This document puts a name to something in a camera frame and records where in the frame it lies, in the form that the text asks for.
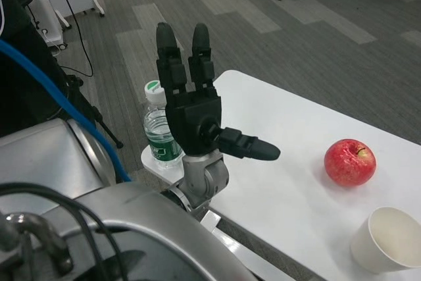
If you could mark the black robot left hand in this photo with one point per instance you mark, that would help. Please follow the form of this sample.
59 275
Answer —
194 116

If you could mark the silver robot torso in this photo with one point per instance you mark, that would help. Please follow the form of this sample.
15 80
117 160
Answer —
138 228

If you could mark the silver metal carabiner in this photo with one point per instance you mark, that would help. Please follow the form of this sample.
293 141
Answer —
39 228

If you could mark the red apple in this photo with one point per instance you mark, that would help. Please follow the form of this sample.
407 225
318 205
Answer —
348 164

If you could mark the white paper cup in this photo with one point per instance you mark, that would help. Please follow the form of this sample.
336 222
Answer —
371 251

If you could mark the clear water bottle green label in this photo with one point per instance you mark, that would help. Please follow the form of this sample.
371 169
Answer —
158 129

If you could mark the white wheeled stand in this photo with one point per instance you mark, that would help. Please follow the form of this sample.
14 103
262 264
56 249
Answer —
46 11

